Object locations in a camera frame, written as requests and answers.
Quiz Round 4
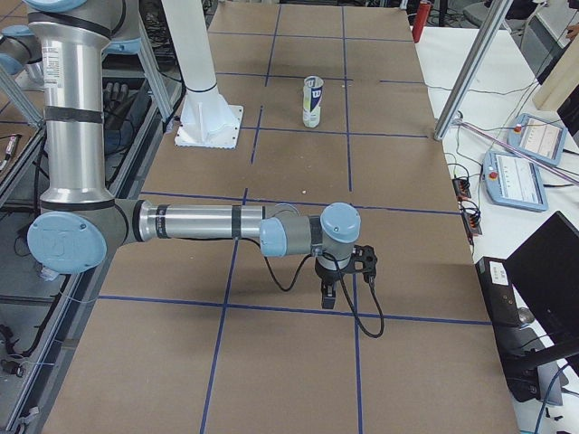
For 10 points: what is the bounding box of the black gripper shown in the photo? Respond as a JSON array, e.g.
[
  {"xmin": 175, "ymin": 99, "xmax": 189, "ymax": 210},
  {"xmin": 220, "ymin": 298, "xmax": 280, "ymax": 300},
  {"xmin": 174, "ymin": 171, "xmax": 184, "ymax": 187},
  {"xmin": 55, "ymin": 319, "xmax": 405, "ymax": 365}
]
[{"xmin": 315, "ymin": 259, "xmax": 354, "ymax": 309}]

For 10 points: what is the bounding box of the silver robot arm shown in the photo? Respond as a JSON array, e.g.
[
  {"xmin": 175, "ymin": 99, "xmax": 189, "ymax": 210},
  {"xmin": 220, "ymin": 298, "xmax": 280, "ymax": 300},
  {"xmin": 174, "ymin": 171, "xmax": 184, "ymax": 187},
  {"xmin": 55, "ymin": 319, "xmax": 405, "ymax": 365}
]
[{"xmin": 27, "ymin": 1, "xmax": 364, "ymax": 309}]

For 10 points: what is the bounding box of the clear tennis ball can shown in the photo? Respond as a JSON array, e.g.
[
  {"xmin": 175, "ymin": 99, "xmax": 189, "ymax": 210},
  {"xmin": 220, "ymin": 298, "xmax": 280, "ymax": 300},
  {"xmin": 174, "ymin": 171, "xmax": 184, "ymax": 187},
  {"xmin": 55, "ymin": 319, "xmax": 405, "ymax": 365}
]
[{"xmin": 302, "ymin": 76, "xmax": 324, "ymax": 127}]

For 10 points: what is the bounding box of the near orange connector block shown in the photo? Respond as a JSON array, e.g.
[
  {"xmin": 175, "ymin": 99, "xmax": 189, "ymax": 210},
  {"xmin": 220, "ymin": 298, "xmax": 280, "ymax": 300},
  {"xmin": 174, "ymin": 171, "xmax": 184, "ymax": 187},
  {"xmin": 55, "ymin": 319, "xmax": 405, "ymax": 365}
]
[{"xmin": 460, "ymin": 208, "xmax": 482, "ymax": 238}]

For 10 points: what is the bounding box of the orange connector block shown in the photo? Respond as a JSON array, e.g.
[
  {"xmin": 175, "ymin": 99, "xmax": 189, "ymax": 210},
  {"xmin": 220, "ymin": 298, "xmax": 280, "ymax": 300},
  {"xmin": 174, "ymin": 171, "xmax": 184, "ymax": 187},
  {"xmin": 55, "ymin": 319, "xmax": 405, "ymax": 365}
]
[
  {"xmin": 451, "ymin": 177, "xmax": 471, "ymax": 200},
  {"xmin": 460, "ymin": 208, "xmax": 482, "ymax": 238}
]

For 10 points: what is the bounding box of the far orange connector block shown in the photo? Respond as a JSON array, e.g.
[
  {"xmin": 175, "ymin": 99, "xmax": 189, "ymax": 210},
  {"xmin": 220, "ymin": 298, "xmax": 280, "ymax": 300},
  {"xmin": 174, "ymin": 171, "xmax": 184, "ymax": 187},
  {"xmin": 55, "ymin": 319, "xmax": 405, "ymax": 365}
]
[{"xmin": 451, "ymin": 177, "xmax": 471, "ymax": 200}]

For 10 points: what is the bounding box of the black computer box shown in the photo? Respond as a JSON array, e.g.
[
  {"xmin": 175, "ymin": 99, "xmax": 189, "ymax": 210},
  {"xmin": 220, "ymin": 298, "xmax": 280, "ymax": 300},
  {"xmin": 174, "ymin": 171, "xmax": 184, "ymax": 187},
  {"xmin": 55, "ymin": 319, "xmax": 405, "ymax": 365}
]
[{"xmin": 476, "ymin": 257, "xmax": 563, "ymax": 406}]

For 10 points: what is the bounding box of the near blue teach pendant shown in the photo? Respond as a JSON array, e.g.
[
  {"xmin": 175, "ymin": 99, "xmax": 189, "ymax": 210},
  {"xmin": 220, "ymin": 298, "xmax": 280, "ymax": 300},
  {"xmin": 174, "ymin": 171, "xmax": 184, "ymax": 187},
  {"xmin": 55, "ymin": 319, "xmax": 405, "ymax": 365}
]
[{"xmin": 482, "ymin": 150, "xmax": 548, "ymax": 212}]

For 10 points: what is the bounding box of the blue teach pendant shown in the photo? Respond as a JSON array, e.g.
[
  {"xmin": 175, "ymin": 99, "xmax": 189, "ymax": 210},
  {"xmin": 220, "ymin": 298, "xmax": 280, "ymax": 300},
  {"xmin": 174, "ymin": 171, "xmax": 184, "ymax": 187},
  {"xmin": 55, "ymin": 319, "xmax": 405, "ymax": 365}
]
[
  {"xmin": 508, "ymin": 113, "xmax": 567, "ymax": 166},
  {"xmin": 482, "ymin": 150, "xmax": 548, "ymax": 212}
]

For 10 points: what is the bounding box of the black monitor on stand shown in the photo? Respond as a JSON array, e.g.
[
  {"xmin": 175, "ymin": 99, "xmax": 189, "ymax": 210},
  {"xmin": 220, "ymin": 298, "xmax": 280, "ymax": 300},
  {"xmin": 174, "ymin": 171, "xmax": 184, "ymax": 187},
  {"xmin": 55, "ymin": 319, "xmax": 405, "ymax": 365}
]
[{"xmin": 503, "ymin": 211, "xmax": 578, "ymax": 373}]

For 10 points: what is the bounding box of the far blue teach pendant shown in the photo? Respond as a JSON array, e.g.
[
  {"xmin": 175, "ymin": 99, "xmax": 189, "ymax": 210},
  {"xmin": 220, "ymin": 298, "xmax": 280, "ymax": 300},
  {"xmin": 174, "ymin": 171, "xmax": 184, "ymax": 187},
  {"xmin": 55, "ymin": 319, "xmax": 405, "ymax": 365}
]
[{"xmin": 508, "ymin": 113, "xmax": 567, "ymax": 166}]

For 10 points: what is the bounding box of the red cylinder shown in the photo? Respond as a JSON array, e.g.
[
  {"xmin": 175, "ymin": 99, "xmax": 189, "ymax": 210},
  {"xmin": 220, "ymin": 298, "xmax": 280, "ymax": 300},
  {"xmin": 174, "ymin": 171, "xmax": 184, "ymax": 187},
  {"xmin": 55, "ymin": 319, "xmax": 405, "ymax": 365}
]
[{"xmin": 412, "ymin": 0, "xmax": 432, "ymax": 43}]

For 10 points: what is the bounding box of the wooden board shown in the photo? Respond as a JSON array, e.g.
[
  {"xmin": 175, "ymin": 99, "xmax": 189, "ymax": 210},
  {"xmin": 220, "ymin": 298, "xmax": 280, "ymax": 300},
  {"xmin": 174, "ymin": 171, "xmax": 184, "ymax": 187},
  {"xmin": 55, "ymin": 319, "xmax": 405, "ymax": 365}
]
[{"xmin": 533, "ymin": 37, "xmax": 579, "ymax": 111}]

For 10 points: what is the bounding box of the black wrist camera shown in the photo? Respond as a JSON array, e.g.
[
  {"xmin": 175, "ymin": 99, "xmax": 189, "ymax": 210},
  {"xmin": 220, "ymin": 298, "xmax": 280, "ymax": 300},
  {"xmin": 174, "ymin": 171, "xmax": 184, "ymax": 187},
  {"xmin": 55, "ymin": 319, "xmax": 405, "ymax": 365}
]
[{"xmin": 352, "ymin": 245, "xmax": 378, "ymax": 285}]

